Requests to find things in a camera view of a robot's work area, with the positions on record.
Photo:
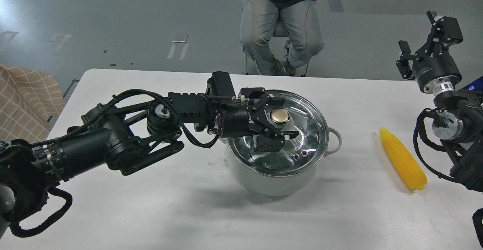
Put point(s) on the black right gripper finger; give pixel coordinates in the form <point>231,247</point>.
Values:
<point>403,63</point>
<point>444,33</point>

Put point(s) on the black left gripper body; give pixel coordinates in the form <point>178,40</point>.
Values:
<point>238,120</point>

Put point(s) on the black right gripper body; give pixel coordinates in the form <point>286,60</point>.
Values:
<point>430,67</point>

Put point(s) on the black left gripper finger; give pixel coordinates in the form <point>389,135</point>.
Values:
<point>270,137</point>
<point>259,98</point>

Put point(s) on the glass pot lid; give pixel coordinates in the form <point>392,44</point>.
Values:
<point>298,154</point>

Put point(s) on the yellow corn cob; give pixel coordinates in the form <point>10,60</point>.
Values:
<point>404,163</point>

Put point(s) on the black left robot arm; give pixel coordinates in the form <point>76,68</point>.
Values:
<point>134,130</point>

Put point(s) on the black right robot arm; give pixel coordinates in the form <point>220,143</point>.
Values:
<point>454,126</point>

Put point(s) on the pale green steel pot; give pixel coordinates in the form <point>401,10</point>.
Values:
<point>278,185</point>

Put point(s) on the seated person in jeans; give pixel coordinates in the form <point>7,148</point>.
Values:
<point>281,25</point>

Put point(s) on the beige checkered cloth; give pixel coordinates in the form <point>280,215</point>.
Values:
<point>27,100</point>

